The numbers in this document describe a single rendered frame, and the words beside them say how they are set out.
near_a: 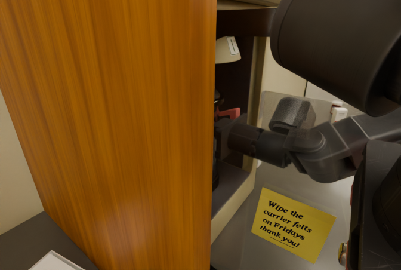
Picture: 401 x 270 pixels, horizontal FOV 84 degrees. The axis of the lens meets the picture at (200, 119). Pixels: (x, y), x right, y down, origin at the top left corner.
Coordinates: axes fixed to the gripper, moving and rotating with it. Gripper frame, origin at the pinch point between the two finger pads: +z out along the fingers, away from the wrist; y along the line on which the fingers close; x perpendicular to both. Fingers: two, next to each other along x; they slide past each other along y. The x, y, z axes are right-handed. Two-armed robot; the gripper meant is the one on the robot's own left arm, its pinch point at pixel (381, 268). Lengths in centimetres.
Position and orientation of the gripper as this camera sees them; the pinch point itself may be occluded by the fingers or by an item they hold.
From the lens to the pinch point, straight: 25.5
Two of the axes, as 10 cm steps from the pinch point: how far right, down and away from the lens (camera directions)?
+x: 8.6, 1.8, -4.7
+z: 2.2, 7.0, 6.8
